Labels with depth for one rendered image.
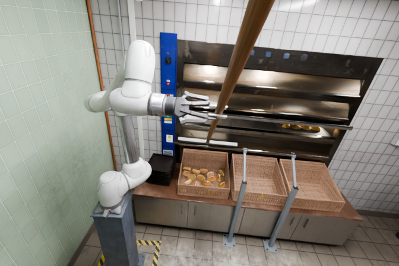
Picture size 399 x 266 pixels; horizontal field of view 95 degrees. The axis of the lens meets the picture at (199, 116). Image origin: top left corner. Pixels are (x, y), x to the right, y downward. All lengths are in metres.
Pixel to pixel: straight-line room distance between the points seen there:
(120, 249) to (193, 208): 0.78
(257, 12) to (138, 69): 0.53
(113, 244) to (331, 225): 2.17
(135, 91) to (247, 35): 0.50
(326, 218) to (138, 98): 2.31
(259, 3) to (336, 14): 1.92
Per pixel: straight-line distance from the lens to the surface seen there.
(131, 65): 0.73
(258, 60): 1.95
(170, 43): 1.89
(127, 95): 0.71
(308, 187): 2.73
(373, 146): 2.96
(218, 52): 1.89
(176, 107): 0.70
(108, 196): 1.47
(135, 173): 1.48
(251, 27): 0.28
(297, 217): 2.45
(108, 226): 1.69
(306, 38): 2.06
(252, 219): 2.38
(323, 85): 2.26
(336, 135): 2.65
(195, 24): 1.88
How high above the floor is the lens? 2.24
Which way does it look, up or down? 27 degrees down
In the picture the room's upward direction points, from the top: 5 degrees clockwise
